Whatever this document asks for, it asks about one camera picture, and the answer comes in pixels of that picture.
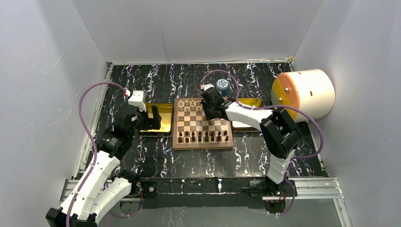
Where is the wooden chess board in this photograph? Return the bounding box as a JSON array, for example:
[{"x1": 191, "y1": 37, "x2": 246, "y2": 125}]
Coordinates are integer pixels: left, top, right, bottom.
[{"x1": 173, "y1": 98, "x2": 234, "y2": 150}]

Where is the blue white small jar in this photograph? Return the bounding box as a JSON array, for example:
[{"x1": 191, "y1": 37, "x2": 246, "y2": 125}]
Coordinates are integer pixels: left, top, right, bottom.
[{"x1": 215, "y1": 79, "x2": 229, "y2": 97}]

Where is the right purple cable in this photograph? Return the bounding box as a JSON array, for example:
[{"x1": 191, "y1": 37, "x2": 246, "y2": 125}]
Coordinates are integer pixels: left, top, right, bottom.
[{"x1": 200, "y1": 70, "x2": 324, "y2": 217}]

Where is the right gold tin tray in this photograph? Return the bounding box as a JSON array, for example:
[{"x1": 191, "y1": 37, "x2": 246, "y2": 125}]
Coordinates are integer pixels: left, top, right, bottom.
[{"x1": 231, "y1": 98, "x2": 264, "y2": 132}]

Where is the purple cable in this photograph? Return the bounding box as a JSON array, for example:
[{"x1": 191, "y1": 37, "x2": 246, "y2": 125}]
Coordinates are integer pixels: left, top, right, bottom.
[
  {"x1": 66, "y1": 82, "x2": 131, "y2": 227},
  {"x1": 200, "y1": 70, "x2": 324, "y2": 217}
]

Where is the left gold tin tray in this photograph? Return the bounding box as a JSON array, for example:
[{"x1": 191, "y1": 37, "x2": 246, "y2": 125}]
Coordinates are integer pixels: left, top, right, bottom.
[{"x1": 139, "y1": 103, "x2": 174, "y2": 137}]

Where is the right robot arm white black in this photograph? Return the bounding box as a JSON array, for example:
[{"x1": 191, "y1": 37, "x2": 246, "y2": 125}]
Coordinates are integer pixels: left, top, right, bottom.
[{"x1": 201, "y1": 84, "x2": 302, "y2": 196}]

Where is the gold tin tray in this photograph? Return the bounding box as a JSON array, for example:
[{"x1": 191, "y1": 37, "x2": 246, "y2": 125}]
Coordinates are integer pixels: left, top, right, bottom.
[
  {"x1": 139, "y1": 103, "x2": 174, "y2": 137},
  {"x1": 231, "y1": 98, "x2": 264, "y2": 132}
]

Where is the white cylinder orange lid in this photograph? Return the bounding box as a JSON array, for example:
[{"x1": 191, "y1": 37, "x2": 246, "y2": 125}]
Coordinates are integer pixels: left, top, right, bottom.
[{"x1": 271, "y1": 69, "x2": 335, "y2": 120}]

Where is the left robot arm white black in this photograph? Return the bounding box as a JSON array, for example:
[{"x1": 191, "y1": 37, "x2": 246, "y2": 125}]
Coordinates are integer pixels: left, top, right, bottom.
[{"x1": 46, "y1": 90, "x2": 161, "y2": 227}]

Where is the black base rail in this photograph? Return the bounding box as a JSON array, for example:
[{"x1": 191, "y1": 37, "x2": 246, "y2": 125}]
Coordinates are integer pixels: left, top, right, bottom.
[{"x1": 119, "y1": 177, "x2": 298, "y2": 217}]

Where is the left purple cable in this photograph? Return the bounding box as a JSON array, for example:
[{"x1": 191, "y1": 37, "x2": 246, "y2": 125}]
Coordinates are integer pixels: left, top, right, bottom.
[{"x1": 66, "y1": 82, "x2": 131, "y2": 227}]

